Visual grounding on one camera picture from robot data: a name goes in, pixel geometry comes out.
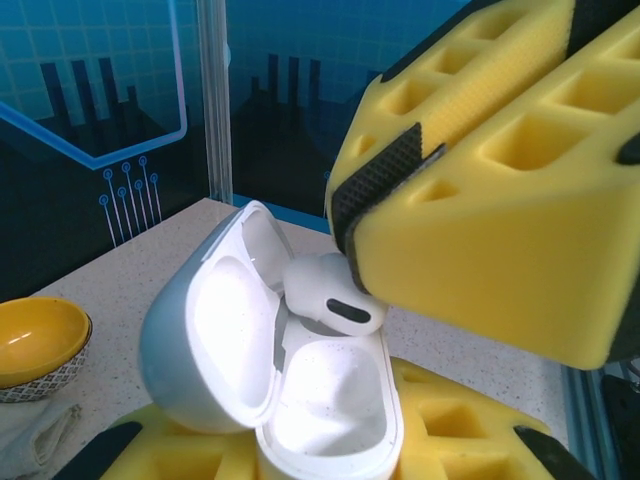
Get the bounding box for beige folded cloth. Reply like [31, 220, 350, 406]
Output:
[0, 399, 121, 480]

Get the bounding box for yellow patterned bowl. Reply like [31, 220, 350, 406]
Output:
[0, 296, 92, 404]

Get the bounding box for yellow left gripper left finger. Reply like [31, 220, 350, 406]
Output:
[58, 402, 262, 480]

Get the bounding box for white earbud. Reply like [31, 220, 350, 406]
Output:
[282, 252, 389, 337]

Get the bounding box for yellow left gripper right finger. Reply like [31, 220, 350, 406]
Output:
[391, 355, 590, 480]

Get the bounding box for white earbud charging case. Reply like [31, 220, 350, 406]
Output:
[141, 199, 405, 480]

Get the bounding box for aluminium corner post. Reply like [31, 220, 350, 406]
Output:
[197, 0, 234, 206]

